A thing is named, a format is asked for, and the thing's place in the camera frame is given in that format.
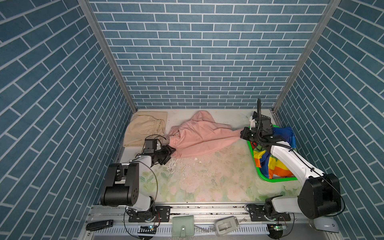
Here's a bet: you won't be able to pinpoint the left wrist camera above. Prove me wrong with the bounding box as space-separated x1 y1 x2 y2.
143 139 160 155

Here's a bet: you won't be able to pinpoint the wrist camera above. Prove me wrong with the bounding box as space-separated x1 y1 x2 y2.
250 111 273 135
143 139 160 155

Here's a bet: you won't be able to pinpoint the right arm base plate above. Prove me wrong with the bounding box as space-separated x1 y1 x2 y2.
244 204 291 222

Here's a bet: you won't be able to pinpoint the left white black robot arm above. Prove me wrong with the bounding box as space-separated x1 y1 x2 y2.
100 145 176 223

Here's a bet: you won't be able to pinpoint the green plastic basket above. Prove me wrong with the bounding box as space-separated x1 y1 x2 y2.
246 124 299 183

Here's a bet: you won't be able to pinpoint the black remote control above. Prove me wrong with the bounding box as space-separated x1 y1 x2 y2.
86 220 114 232

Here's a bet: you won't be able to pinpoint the grey stapler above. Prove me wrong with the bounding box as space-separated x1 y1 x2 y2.
214 216 240 237

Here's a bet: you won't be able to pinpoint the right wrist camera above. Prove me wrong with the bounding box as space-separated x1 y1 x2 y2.
250 111 273 135

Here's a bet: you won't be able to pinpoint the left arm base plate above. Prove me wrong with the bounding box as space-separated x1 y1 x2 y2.
127 205 171 223

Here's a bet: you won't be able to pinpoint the colourful patterned shorts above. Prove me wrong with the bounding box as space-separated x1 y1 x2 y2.
251 125 298 180

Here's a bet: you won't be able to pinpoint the right circuit board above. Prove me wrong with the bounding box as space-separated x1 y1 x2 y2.
267 224 286 240

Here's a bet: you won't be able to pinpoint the left circuit board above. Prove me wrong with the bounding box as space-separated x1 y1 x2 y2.
138 226 157 240

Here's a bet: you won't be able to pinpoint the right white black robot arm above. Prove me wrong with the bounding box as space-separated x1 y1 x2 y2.
240 127 346 220

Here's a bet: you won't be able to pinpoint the light green wallet pouch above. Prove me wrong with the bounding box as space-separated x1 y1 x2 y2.
172 215 195 238

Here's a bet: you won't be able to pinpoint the pink shorts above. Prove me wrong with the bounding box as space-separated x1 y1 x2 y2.
168 111 242 159

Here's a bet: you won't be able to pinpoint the beige drawstring shorts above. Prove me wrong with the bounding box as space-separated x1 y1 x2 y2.
123 112 168 148

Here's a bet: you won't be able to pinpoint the white computer mouse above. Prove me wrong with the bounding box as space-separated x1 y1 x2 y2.
309 217 340 233

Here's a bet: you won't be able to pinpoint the circuit board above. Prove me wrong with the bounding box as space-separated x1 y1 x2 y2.
138 226 157 240
267 224 286 240

